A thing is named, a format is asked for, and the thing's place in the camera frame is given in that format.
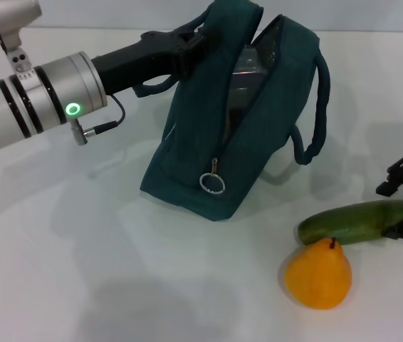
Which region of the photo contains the metal zipper pull ring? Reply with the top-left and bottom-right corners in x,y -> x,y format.
199,158 -> 227,195

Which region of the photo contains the clear plastic lidded container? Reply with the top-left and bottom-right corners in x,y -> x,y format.
229,42 -> 281,118

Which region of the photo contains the orange yellow pear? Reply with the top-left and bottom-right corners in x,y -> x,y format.
284,237 -> 352,310

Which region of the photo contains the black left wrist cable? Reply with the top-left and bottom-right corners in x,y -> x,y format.
69,94 -> 127,138

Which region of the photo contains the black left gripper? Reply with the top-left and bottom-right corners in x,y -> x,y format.
90,22 -> 221,96

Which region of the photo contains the dark teal fabric bag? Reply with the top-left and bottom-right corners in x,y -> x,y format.
132,0 -> 331,222

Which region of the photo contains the green cucumber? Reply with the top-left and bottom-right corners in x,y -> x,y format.
296,199 -> 403,247

